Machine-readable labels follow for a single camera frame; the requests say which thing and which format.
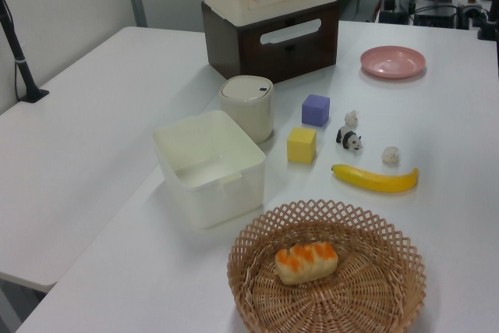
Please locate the purple foam cube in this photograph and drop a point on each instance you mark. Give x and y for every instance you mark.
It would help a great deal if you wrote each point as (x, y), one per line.
(315, 111)

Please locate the panda toy figurine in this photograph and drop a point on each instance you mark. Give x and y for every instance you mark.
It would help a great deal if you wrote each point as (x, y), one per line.
(349, 139)

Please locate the crumpled paper ball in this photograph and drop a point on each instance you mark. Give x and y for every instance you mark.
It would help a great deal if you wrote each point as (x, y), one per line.
(352, 118)
(390, 156)

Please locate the orange-topped toy bread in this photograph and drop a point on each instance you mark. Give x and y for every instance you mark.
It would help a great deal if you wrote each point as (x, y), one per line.
(306, 263)

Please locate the round wicker basket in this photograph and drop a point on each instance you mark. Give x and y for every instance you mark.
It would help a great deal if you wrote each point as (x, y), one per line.
(351, 302)

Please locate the dark brown drawer box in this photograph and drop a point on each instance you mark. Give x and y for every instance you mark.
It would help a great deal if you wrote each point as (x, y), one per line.
(249, 56)

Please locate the yellow foam cube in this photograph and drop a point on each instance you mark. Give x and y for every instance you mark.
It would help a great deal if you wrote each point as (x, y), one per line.
(301, 146)

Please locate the black equipment box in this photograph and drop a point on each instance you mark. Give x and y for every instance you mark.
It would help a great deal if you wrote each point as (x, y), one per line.
(434, 17)

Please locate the beige lidded trash can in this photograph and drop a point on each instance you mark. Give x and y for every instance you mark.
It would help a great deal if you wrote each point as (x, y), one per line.
(249, 114)

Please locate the white open plastic bin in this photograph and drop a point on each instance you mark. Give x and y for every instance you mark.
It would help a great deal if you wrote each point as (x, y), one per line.
(226, 196)

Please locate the black clamped pole stand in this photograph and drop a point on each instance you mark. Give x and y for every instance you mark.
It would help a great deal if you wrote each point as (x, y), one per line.
(21, 64)

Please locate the pink plastic plate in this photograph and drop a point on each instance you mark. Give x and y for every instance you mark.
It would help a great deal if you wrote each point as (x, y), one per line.
(391, 62)

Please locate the yellow toy banana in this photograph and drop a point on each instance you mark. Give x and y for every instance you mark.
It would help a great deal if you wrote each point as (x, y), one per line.
(374, 181)

